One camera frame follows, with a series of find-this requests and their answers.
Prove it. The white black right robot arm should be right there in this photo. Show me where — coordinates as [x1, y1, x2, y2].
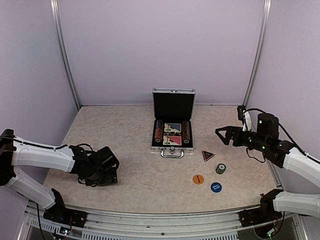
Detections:
[215, 110, 320, 227]

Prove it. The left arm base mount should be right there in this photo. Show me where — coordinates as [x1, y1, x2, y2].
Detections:
[43, 207, 88, 228]

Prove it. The black red triangular dealer button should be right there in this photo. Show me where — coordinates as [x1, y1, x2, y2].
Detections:
[201, 150, 215, 162]

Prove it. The front aluminium rail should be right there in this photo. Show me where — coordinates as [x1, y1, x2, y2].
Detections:
[17, 204, 311, 240]

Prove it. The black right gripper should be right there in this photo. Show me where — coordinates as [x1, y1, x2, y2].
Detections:
[215, 126, 269, 153]

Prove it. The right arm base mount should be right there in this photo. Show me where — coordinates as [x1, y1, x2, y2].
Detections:
[238, 207, 264, 228]

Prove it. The green poker chip stack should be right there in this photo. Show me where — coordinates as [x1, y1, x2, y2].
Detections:
[215, 163, 227, 175]

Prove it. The right aluminium frame post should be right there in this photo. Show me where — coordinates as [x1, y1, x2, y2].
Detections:
[242, 0, 272, 107]

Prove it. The blue small blind button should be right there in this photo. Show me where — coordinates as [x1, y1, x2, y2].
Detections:
[210, 182, 223, 193]

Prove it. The red playing card deck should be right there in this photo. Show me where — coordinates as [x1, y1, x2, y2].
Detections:
[163, 135, 182, 146]

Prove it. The right chip row in case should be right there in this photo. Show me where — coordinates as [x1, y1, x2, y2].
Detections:
[182, 121, 191, 144]

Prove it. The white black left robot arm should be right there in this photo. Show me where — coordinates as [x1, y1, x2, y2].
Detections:
[0, 129, 120, 224]

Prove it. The blue playing card deck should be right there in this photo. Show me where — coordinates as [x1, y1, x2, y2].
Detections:
[164, 123, 182, 133]

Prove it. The aluminium frame post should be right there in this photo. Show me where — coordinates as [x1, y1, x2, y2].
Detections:
[49, 0, 82, 111]
[242, 0, 272, 107]

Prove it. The orange big blind button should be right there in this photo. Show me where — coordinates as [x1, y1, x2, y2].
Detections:
[192, 174, 205, 185]

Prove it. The aluminium poker set case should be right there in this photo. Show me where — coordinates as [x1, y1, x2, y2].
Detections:
[151, 87, 196, 159]

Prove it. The left aluminium frame post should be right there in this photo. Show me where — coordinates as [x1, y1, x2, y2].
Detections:
[49, 0, 82, 111]

